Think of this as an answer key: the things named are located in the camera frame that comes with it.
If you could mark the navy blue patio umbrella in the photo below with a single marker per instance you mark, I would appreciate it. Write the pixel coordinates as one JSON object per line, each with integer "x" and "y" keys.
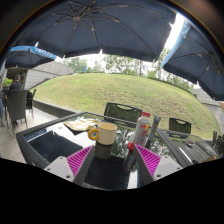
{"x": 200, "y": 60}
{"x": 100, "y": 26}
{"x": 26, "y": 56}

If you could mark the yellow paper wrapper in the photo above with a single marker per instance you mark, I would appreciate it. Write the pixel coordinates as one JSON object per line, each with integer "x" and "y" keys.
{"x": 78, "y": 125}

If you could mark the small round ashtray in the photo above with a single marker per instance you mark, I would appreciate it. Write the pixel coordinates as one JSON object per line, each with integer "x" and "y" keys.
{"x": 190, "y": 143}

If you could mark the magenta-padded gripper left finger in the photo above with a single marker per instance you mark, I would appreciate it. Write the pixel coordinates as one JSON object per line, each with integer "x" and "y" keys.
{"x": 78, "y": 160}

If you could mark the flat round red coaster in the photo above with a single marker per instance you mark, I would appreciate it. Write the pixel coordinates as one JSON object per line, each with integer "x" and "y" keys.
{"x": 130, "y": 146}

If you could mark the dark slatted plastic chair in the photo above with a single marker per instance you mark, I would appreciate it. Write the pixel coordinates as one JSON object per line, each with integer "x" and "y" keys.
{"x": 180, "y": 126}
{"x": 122, "y": 112}

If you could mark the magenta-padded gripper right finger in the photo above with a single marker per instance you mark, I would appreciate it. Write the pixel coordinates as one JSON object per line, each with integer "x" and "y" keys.
{"x": 150, "y": 160}

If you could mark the grey stone building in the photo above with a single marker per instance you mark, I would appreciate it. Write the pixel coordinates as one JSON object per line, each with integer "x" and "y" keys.
{"x": 50, "y": 73}

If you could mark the grey slim tube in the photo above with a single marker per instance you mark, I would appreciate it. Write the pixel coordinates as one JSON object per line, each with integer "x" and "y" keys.
{"x": 153, "y": 131}

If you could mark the dark wicker chair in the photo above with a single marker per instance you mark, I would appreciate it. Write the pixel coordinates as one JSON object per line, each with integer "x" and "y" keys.
{"x": 31, "y": 100}
{"x": 17, "y": 106}

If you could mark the dark slatted table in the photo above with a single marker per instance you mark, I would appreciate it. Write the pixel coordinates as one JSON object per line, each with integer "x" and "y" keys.
{"x": 196, "y": 151}

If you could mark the red-capped clear drink bottle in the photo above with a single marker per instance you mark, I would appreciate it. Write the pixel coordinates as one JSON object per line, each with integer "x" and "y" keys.
{"x": 141, "y": 130}

